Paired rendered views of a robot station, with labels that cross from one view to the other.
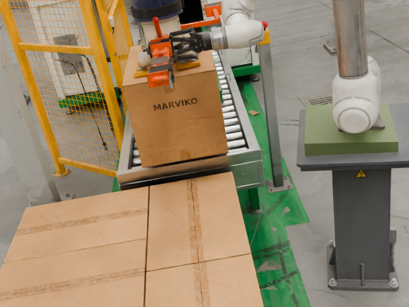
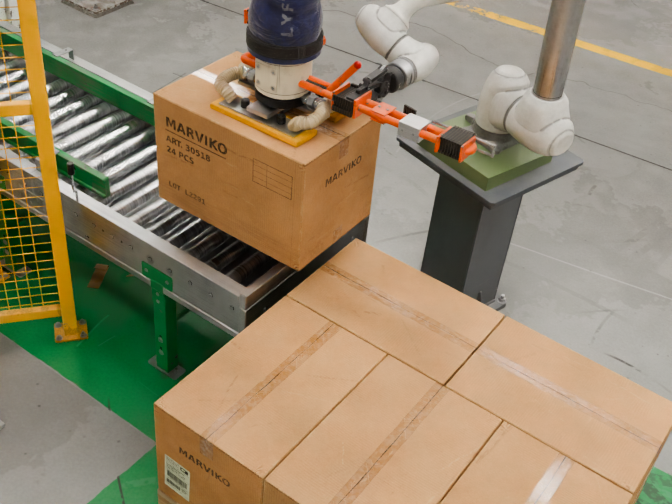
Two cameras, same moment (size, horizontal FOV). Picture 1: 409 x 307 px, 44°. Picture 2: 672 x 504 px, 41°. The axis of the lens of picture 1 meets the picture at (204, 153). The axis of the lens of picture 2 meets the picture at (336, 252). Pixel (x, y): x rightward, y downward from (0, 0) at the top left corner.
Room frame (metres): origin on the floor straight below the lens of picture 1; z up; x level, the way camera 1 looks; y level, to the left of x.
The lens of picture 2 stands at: (0.83, 2.07, 2.52)
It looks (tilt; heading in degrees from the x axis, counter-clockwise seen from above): 39 degrees down; 301
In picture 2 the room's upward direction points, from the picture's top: 7 degrees clockwise
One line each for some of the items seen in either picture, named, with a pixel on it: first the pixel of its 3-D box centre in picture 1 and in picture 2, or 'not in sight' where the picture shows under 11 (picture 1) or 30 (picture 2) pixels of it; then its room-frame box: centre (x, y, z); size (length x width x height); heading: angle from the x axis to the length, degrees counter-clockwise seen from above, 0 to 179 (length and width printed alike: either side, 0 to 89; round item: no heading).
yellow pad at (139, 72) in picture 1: (146, 59); (262, 114); (2.27, 0.18, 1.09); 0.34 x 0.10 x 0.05; 179
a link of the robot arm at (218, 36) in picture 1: (218, 38); (399, 74); (2.00, -0.14, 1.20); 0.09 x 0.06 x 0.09; 179
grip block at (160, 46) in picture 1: (161, 47); (351, 100); (2.02, 0.09, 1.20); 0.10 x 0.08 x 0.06; 89
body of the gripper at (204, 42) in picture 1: (199, 42); (385, 82); (2.00, -0.06, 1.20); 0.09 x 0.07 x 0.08; 89
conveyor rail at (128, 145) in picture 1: (137, 99); (5, 172); (3.29, 0.39, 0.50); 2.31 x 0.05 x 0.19; 179
